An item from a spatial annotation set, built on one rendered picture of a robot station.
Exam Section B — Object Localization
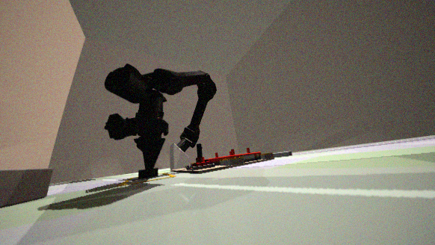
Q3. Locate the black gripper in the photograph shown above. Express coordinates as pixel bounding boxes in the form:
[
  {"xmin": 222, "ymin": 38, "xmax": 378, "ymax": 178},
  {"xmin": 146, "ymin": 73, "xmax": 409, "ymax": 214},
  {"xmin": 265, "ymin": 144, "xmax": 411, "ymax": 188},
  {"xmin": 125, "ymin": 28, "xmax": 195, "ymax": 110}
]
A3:
[{"xmin": 132, "ymin": 106, "xmax": 168, "ymax": 173}]

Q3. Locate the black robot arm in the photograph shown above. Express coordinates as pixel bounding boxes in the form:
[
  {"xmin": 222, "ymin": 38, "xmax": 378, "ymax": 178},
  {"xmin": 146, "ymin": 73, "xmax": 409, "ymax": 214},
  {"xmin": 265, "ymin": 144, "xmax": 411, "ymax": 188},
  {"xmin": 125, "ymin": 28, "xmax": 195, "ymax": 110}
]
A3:
[{"xmin": 105, "ymin": 63, "xmax": 217, "ymax": 152}]

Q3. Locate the black tyre with beige wheel rim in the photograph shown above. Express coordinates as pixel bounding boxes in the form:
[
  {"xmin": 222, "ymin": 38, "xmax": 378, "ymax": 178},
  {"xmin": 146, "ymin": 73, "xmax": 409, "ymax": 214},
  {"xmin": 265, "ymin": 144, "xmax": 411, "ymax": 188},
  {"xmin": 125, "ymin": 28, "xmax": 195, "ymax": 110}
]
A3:
[{"xmin": 138, "ymin": 168, "xmax": 158, "ymax": 179}]

